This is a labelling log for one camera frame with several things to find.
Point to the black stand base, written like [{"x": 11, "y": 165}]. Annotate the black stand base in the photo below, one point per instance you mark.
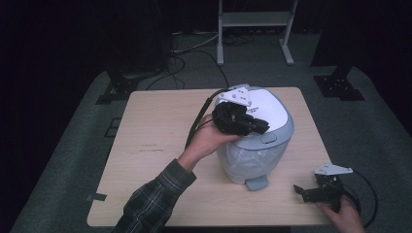
[
  {"x": 118, "y": 89},
  {"x": 338, "y": 85}
]

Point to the person's left hand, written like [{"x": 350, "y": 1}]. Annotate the person's left hand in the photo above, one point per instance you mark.
[{"x": 204, "y": 139}]

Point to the white pedal trash can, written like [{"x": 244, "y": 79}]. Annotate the white pedal trash can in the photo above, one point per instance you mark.
[{"x": 259, "y": 152}]

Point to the black tape strip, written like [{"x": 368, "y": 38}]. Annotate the black tape strip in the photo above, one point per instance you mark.
[{"x": 96, "y": 197}]

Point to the person's right hand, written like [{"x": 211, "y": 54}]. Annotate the person's right hand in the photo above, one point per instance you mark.
[{"x": 343, "y": 218}]

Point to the white metal stand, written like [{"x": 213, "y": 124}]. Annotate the white metal stand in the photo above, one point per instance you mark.
[{"x": 256, "y": 19}]

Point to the dark floor hatch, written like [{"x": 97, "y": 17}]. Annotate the dark floor hatch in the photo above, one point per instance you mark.
[{"x": 112, "y": 127}]

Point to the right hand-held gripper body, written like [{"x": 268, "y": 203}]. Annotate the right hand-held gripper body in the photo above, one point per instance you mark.
[{"x": 328, "y": 189}]

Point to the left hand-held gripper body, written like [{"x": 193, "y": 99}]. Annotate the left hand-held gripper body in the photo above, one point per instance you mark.
[{"x": 230, "y": 118}]

